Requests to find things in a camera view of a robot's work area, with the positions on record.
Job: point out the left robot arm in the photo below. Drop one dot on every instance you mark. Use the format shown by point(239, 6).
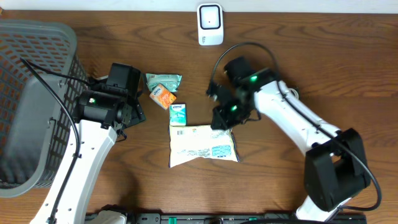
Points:
point(100, 115)

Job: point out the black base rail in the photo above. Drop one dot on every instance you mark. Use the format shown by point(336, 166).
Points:
point(155, 218)

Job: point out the orange tissue pack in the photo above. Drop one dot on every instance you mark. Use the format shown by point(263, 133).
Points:
point(162, 96)

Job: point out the yellow wet wipes pack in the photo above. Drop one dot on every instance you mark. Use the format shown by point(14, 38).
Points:
point(190, 142)

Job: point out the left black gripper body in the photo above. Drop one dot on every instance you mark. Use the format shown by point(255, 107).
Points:
point(137, 110)

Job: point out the white barcode scanner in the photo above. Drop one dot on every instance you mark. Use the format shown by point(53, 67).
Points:
point(210, 24)

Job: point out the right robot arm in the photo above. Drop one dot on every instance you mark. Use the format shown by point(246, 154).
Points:
point(335, 160)

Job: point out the teal Kleenex tissue pack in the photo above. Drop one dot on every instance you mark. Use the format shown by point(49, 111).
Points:
point(178, 115)

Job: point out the grey plastic basket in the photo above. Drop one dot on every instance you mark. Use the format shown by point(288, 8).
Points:
point(34, 128)

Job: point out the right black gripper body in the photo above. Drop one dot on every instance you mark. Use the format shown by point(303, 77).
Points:
point(231, 112)

